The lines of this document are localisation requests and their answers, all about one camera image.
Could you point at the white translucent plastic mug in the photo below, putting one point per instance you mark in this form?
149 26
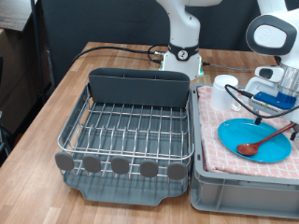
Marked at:
219 93

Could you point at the pink checked cloth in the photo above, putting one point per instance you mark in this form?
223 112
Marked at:
218 155

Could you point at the grey dish drying rack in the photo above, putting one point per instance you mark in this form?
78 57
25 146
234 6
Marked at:
124 194

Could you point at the cardboard box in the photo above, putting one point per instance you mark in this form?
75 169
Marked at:
18 77

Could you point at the black metal pole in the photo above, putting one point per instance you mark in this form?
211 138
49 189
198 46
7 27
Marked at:
37 46

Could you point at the dark grey cutlery holder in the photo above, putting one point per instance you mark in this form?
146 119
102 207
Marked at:
137 90

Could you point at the blue oval plate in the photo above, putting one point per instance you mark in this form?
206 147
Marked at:
243 133

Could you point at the blue mounted wrist camera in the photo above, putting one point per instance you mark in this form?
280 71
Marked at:
274 99

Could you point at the brown wooden spoon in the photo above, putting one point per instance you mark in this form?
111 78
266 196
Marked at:
247 149

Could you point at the wooden board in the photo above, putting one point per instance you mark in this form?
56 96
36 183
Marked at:
15 12

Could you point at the dark fabric partition panel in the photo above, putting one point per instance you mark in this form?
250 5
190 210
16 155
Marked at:
93 21

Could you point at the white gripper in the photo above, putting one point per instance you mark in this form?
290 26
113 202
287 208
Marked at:
261 84

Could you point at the grey plastic crate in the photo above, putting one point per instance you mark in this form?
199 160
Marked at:
243 196

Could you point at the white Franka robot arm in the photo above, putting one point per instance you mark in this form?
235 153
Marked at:
183 31

